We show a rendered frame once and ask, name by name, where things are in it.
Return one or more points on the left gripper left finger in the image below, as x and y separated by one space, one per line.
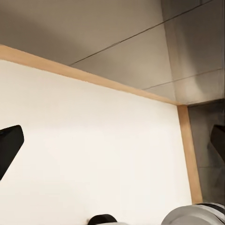
11 140

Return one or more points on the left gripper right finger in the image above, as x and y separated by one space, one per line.
217 139

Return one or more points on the cabinet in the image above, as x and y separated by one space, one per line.
211 167
174 49

